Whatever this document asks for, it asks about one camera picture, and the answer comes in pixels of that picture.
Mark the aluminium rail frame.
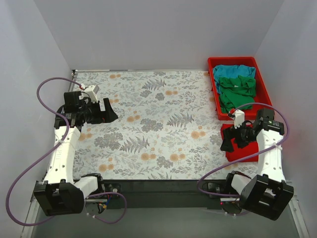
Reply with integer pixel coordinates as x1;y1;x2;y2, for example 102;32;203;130
19;180;310;238

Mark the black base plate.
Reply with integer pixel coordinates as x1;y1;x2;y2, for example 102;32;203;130
93;180;239;212

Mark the green t shirt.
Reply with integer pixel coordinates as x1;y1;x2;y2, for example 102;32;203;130
219;75;256;113

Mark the floral table cloth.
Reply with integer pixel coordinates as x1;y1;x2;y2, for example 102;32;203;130
73;71;257;179

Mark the red plastic bin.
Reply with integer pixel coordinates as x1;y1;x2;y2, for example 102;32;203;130
208;57;272;120

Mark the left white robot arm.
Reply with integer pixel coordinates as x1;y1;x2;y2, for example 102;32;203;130
34;91;118;217

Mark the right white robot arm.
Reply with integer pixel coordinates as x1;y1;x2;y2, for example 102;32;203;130
220;108;294;221

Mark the folded red t shirt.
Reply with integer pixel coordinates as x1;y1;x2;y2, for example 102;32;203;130
220;124;259;163

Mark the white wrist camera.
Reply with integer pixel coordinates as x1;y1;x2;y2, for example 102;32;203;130
228;109;245;129
82;85;99;103

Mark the blue t shirt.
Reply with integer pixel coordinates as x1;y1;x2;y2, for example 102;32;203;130
212;64;256;94

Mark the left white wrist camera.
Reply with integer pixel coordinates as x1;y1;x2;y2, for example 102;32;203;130
82;85;99;103

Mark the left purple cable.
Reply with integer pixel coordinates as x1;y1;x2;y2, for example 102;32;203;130
5;77;127;227

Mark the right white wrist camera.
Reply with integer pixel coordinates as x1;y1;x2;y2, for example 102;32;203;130
228;109;245;129

